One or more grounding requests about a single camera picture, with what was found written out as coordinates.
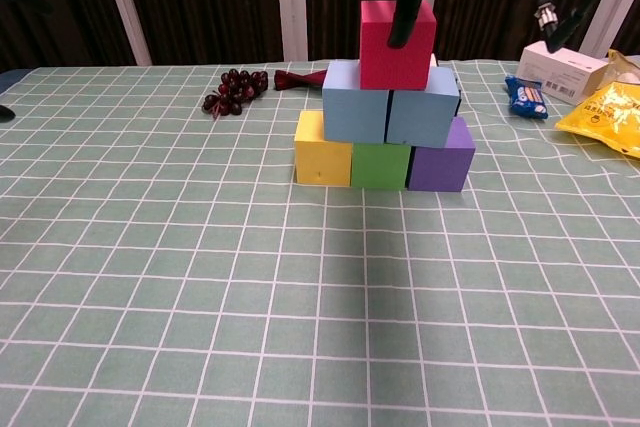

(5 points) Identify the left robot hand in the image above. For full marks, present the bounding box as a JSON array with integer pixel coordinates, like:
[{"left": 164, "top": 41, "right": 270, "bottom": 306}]
[{"left": 0, "top": 0, "right": 51, "bottom": 124}]

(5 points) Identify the pink foam cube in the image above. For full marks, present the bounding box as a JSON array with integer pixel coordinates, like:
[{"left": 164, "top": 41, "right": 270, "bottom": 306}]
[{"left": 359, "top": 0, "right": 438, "bottom": 91}]

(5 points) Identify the light blue foam cube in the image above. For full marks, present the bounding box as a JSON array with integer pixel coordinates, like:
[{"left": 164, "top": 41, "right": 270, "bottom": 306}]
[
  {"left": 385, "top": 66, "right": 462, "bottom": 148},
  {"left": 322, "top": 60, "right": 392, "bottom": 143}
]

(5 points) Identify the green foam cube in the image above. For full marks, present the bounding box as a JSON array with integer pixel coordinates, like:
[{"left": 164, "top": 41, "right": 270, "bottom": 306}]
[{"left": 350, "top": 141, "right": 414, "bottom": 191}]

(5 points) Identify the purple foam cube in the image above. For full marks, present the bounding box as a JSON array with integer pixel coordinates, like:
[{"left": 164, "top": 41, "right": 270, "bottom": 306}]
[{"left": 407, "top": 116, "right": 476, "bottom": 193}]

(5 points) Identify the yellow foam cube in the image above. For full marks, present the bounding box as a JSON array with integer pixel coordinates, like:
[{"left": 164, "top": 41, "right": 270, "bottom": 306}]
[{"left": 293, "top": 110, "right": 354, "bottom": 187}]

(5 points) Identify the blue table pad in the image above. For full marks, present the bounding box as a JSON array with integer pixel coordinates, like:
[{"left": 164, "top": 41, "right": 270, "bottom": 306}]
[{"left": 0, "top": 69, "right": 24, "bottom": 98}]

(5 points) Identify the painted paper folding fan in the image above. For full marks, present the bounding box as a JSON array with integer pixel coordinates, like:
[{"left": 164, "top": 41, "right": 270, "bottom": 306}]
[{"left": 273, "top": 52, "right": 462, "bottom": 118}]

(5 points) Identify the blue cookie packet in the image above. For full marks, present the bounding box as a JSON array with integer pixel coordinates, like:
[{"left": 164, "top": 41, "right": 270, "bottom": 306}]
[{"left": 503, "top": 74, "right": 550, "bottom": 122}]

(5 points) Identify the white cardboard box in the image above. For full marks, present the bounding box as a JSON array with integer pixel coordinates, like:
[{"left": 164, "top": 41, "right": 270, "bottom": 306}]
[{"left": 516, "top": 40, "right": 610, "bottom": 106}]

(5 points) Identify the dark red grape bunch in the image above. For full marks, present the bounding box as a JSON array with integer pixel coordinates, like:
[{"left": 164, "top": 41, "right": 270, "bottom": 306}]
[{"left": 201, "top": 68, "right": 269, "bottom": 121}]

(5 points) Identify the yellow snack bag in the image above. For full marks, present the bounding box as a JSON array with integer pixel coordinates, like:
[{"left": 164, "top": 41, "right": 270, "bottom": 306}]
[{"left": 554, "top": 49, "right": 640, "bottom": 159}]

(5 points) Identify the green checkered tablecloth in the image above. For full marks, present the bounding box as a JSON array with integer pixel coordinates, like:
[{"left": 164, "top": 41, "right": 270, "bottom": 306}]
[{"left": 0, "top": 54, "right": 640, "bottom": 427}]

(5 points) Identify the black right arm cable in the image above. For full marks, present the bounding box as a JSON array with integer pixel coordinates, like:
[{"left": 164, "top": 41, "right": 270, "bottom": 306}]
[{"left": 529, "top": 0, "right": 631, "bottom": 54}]

